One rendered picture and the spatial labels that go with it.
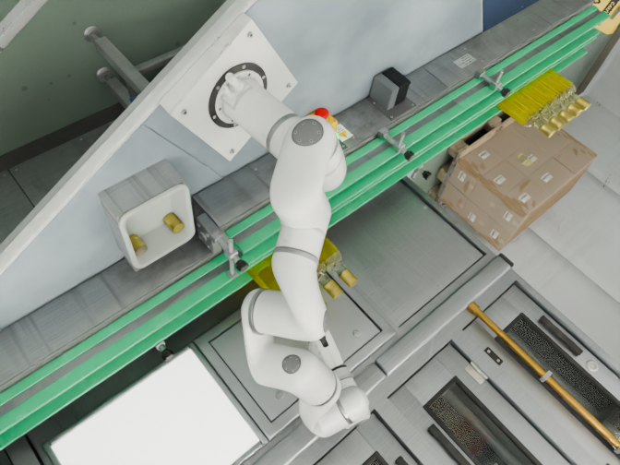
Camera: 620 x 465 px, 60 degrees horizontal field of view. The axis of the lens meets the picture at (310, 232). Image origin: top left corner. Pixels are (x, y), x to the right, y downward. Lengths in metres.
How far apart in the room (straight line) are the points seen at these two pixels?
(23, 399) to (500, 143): 4.81
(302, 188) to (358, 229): 0.89
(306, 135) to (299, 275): 0.25
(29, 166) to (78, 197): 0.80
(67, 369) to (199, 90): 0.71
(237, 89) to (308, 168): 0.29
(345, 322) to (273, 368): 0.57
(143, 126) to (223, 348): 0.66
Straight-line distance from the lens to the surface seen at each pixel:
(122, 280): 1.45
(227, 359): 1.53
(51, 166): 2.01
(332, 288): 1.47
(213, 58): 1.14
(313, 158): 0.94
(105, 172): 1.23
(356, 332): 1.58
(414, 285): 1.73
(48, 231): 1.28
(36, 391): 1.42
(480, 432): 1.64
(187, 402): 1.50
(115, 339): 1.41
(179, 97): 1.14
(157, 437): 1.49
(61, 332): 1.43
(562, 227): 6.22
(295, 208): 0.91
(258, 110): 1.12
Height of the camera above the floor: 1.54
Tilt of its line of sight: 22 degrees down
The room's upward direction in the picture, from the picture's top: 136 degrees clockwise
